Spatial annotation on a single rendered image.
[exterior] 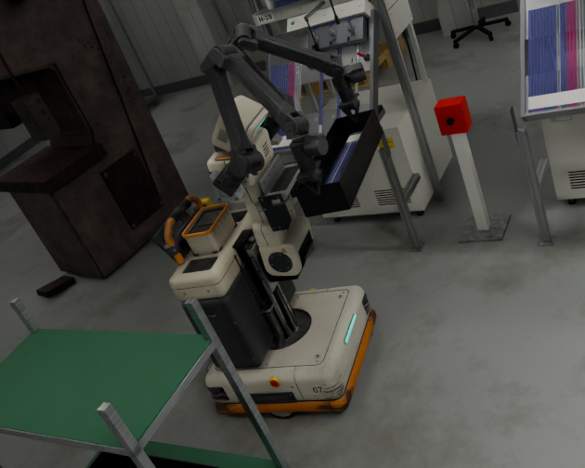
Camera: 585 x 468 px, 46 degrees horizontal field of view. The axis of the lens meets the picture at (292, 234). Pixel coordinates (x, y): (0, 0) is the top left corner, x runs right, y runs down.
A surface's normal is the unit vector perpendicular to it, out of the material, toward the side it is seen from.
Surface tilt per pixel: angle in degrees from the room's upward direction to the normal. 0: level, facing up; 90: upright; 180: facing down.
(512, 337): 0
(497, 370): 0
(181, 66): 90
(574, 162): 90
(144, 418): 0
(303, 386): 90
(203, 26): 90
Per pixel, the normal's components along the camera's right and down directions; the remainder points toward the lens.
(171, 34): -0.41, 0.58
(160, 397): -0.36, -0.81
